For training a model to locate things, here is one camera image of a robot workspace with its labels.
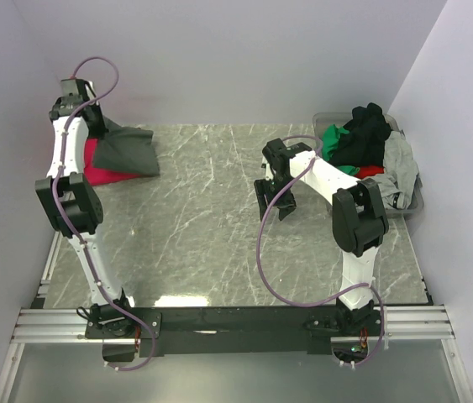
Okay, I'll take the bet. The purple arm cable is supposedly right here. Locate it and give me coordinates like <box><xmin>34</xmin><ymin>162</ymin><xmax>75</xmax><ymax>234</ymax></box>
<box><xmin>256</xmin><ymin>133</ymin><xmax>386</xmax><ymax>371</ymax></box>
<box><xmin>52</xmin><ymin>56</ymin><xmax>158</xmax><ymax>373</ymax></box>

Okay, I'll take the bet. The red t shirt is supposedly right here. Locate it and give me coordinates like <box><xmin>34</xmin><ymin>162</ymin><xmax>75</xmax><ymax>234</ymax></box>
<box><xmin>355</xmin><ymin>165</ymin><xmax>384</xmax><ymax>179</ymax></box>

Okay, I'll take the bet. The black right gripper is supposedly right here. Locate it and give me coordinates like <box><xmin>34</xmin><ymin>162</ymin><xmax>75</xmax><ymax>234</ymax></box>
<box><xmin>254</xmin><ymin>175</ymin><xmax>297</xmax><ymax>221</ymax></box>

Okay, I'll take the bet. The light grey t shirt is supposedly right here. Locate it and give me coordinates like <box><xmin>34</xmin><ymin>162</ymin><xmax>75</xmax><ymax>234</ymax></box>
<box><xmin>372</xmin><ymin>131</ymin><xmax>419</xmax><ymax>210</ymax></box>

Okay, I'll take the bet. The black t shirt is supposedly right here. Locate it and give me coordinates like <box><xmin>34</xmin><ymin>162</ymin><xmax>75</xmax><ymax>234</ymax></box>
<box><xmin>329</xmin><ymin>102</ymin><xmax>392</xmax><ymax>167</ymax></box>

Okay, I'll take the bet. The folded pink t shirt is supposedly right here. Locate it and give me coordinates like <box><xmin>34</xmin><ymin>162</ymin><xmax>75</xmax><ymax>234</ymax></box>
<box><xmin>81</xmin><ymin>138</ymin><xmax>145</xmax><ymax>186</ymax></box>

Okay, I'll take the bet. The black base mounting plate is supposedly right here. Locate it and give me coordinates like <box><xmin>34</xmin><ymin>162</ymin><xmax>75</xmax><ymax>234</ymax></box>
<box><xmin>85</xmin><ymin>305</ymin><xmax>382</xmax><ymax>357</ymax></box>

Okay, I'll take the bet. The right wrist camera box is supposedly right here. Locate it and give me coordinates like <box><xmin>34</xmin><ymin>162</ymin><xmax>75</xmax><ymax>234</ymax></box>
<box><xmin>262</xmin><ymin>139</ymin><xmax>312</xmax><ymax>171</ymax></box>

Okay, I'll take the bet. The aluminium frame rail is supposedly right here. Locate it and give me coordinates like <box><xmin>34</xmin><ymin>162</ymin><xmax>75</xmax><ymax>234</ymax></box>
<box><xmin>10</xmin><ymin>306</ymin><xmax>455</xmax><ymax>343</ymax></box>

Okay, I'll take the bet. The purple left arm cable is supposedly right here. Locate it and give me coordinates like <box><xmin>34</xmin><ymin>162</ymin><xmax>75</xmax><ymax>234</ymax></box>
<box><xmin>52</xmin><ymin>56</ymin><xmax>158</xmax><ymax>373</ymax></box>

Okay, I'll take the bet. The green t shirt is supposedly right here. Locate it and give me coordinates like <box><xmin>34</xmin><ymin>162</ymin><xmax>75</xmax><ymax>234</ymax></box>
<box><xmin>322</xmin><ymin>124</ymin><xmax>360</xmax><ymax>176</ymax></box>

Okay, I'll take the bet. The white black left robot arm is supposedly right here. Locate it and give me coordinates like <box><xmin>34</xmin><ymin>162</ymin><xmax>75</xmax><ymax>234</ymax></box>
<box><xmin>35</xmin><ymin>95</ymin><xmax>136</xmax><ymax>338</ymax></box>

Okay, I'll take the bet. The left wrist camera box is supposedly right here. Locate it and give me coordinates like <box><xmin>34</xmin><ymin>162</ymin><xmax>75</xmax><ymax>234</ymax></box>
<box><xmin>49</xmin><ymin>78</ymin><xmax>94</xmax><ymax>121</ymax></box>

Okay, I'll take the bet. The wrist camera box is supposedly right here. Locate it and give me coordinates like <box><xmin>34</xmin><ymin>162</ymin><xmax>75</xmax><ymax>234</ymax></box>
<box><xmin>49</xmin><ymin>78</ymin><xmax>94</xmax><ymax>121</ymax></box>
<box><xmin>262</xmin><ymin>139</ymin><xmax>312</xmax><ymax>171</ymax></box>

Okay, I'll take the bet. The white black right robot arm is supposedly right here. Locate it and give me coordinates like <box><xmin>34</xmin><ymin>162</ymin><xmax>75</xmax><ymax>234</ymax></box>
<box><xmin>254</xmin><ymin>146</ymin><xmax>389</xmax><ymax>335</ymax></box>

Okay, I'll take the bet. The dark grey t shirt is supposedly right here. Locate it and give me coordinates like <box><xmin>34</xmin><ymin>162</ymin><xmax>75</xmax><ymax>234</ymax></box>
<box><xmin>92</xmin><ymin>118</ymin><xmax>160</xmax><ymax>176</ymax></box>

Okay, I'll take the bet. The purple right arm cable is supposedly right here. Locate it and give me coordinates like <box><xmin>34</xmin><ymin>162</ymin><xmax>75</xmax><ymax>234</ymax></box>
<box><xmin>256</xmin><ymin>133</ymin><xmax>386</xmax><ymax>371</ymax></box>

